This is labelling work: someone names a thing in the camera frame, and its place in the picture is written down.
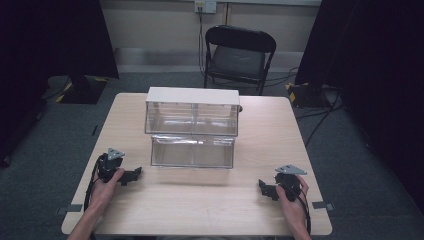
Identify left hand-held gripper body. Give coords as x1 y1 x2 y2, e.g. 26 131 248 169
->
96 147 126 184

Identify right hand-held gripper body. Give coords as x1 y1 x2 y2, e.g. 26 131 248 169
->
273 163 308 203

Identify clear acrylic drawer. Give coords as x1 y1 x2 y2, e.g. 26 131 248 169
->
149 133 236 170

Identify clear drawer cabinet white top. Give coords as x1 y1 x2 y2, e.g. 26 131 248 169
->
143 86 242 137

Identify person's right hand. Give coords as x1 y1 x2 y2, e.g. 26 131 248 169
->
275 175 310 219

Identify person's left hand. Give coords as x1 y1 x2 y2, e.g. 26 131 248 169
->
89 168 125 210

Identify grey tape strip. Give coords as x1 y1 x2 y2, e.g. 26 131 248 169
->
55 203 84 215
311 200 336 212

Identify black stand base yellow stripes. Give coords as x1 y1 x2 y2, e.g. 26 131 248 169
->
55 74 110 105
285 81 335 110

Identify black folding chair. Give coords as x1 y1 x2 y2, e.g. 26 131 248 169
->
202 24 278 97

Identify left hand-held gripper black cable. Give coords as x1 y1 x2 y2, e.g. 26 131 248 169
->
83 154 105 213

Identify hand-held gripper black cable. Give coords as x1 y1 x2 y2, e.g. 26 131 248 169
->
297 188 313 236
83 154 105 213

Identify right hand-held gripper black cable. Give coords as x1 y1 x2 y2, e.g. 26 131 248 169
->
297 188 313 236

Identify black floor cable bundle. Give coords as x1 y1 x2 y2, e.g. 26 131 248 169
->
263 65 300 88

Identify black cable from wall socket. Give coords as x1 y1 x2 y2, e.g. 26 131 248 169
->
197 9 208 78

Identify white wall socket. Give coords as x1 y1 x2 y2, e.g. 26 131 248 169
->
194 0 218 15

